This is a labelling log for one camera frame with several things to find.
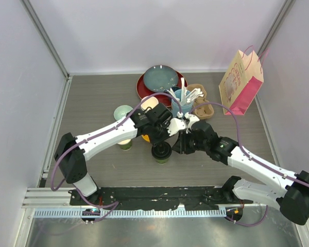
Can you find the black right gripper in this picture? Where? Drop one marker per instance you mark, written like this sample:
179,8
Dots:
181,146

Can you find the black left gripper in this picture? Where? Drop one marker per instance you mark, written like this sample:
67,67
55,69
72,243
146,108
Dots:
166,136

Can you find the stack of green paper cups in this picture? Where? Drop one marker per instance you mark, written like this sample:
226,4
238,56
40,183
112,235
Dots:
151,102

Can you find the brown cardboard cup carrier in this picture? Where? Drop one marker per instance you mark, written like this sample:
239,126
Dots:
204,111

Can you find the black plastic coffee lid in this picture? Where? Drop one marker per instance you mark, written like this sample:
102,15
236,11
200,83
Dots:
161,151

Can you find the green paper cup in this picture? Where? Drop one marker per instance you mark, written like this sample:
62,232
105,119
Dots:
125,144

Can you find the pink paper gift bag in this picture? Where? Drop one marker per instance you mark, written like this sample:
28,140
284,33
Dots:
242,80

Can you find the green paper cup taken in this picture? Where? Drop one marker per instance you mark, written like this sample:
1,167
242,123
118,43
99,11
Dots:
161,160

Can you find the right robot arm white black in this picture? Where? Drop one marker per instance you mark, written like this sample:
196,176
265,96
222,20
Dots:
281,189

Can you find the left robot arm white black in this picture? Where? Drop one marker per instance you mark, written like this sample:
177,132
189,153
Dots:
73,152

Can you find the orange bowl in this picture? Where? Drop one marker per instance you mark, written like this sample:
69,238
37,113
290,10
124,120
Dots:
146,138

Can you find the red round plate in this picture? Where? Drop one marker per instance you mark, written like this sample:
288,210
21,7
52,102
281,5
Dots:
143,91

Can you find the light teal patterned bowl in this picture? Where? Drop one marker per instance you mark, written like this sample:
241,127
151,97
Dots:
122,111

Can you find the blue grey plate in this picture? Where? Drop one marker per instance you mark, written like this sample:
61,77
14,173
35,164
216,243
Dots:
160,78

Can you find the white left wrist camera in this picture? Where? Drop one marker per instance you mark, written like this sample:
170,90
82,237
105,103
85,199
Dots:
176,125

